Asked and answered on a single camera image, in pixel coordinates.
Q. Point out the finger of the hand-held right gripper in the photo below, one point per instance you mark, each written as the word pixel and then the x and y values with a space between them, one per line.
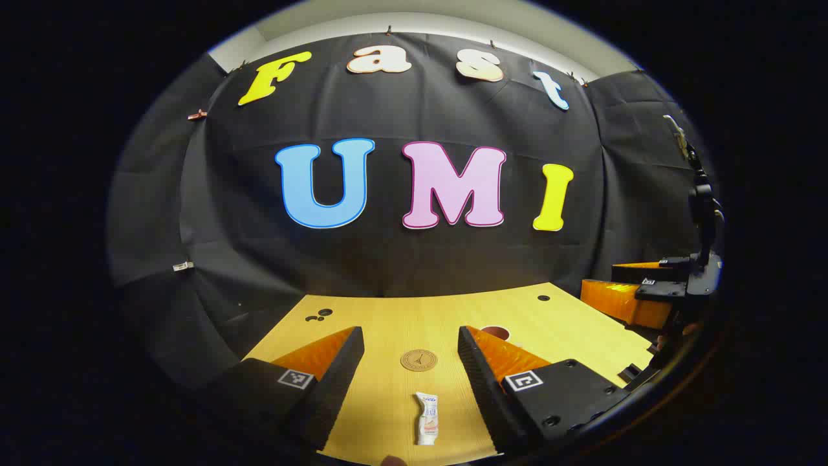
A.
pixel 637 270
pixel 614 303

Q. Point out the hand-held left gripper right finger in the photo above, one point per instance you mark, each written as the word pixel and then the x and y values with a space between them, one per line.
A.
pixel 482 395

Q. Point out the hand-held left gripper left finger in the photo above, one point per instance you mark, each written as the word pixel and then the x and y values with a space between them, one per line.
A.
pixel 336 382

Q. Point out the white toothpaste tube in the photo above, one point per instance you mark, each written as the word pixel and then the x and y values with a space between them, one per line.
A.
pixel 427 421

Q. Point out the round cork coaster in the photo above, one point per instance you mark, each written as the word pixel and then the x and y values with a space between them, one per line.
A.
pixel 418 360

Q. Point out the light wooden desktop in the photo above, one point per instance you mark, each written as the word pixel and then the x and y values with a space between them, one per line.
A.
pixel 388 323

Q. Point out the black backdrop cloth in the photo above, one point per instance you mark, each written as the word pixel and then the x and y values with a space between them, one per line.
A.
pixel 388 259

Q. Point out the silver metal clip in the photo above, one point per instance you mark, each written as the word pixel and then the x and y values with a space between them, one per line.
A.
pixel 183 266

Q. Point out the copper metal clip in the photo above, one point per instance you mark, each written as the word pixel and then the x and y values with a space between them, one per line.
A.
pixel 197 115

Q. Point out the small black bracket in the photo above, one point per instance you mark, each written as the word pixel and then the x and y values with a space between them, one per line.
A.
pixel 631 373

